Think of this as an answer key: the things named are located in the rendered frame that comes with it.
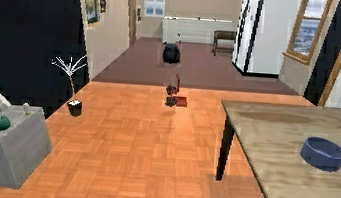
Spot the grey cube side table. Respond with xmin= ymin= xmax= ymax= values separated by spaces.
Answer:
xmin=0 ymin=103 xmax=57 ymax=193

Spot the small dark framed picture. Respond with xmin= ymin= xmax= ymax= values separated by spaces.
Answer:
xmin=98 ymin=0 xmax=108 ymax=14

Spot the black round bag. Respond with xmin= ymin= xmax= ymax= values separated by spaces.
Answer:
xmin=161 ymin=41 xmax=182 ymax=66

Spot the gold framed landscape picture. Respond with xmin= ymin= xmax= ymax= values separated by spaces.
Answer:
xmin=80 ymin=0 xmax=104 ymax=30

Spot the blue bowl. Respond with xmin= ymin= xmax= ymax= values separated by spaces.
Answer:
xmin=298 ymin=134 xmax=341 ymax=174

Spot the dark wooden stool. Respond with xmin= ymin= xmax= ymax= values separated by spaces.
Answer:
xmin=212 ymin=29 xmax=238 ymax=57

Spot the small pale figurine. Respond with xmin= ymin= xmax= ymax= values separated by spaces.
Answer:
xmin=21 ymin=102 xmax=33 ymax=117

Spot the white kitchen counter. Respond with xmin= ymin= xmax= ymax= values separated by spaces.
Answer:
xmin=160 ymin=14 xmax=239 ymax=48

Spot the wooden framed window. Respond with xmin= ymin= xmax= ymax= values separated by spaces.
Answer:
xmin=281 ymin=0 xmax=334 ymax=68

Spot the wooden table with black legs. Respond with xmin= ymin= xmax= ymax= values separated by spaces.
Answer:
xmin=214 ymin=99 xmax=341 ymax=198

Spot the white fridge with black trim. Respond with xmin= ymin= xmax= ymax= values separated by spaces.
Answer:
xmin=229 ymin=0 xmax=300 ymax=81

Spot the white framed window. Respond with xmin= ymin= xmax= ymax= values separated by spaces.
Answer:
xmin=142 ymin=0 xmax=166 ymax=18

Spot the white twig plant black pot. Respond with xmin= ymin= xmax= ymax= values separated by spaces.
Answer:
xmin=47 ymin=52 xmax=89 ymax=119

